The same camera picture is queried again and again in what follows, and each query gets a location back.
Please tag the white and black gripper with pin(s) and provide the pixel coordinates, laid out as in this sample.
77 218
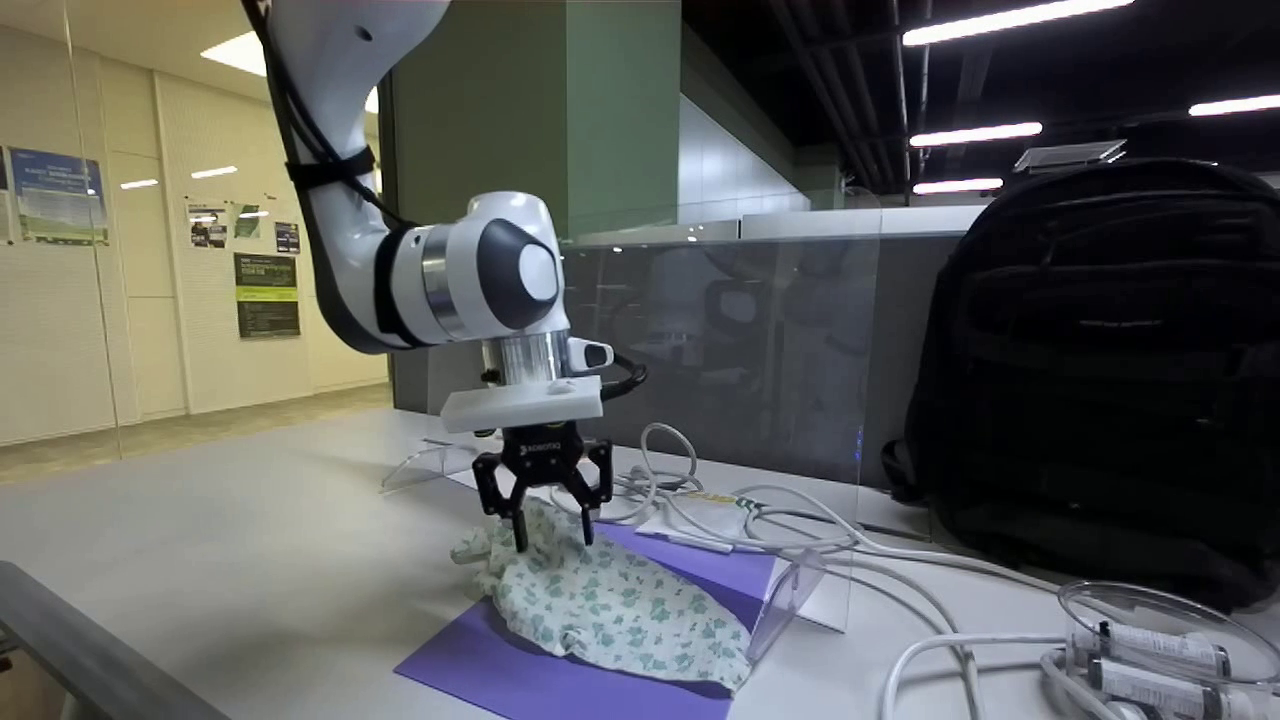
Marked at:
524 401

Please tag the green floral white cloth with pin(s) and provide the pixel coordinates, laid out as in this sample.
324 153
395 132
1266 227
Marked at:
602 605

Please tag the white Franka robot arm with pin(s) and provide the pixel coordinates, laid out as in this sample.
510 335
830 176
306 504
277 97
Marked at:
344 81

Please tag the small transparent acrylic screen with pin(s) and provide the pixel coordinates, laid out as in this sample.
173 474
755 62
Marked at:
803 601

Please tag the purple paper sheet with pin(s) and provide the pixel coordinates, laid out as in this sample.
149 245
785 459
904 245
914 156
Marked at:
520 667

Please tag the gray office partition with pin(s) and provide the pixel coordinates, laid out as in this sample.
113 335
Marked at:
803 346

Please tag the green pillar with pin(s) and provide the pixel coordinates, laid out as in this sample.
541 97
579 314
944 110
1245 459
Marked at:
562 107

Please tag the long ceiling light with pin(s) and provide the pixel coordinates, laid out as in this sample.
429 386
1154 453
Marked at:
1233 107
959 187
979 132
1012 18

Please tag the square ceiling light panel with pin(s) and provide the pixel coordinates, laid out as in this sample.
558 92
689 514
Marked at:
237 54

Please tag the black backpack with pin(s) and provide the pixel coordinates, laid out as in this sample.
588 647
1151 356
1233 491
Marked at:
1104 375

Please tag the white plug adapter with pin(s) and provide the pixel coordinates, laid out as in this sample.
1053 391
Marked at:
1161 651
1203 702

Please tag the round transparent dish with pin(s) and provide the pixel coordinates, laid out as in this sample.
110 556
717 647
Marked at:
1245 641

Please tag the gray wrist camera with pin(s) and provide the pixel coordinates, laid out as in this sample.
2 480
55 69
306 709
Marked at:
588 353

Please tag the dark wall sign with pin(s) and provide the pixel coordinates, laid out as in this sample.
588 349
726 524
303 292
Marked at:
270 316
267 272

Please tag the small wall photo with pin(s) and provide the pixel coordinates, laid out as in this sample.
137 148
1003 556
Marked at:
251 220
285 239
205 227

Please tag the blue green wall poster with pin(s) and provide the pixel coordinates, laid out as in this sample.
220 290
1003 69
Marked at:
59 198

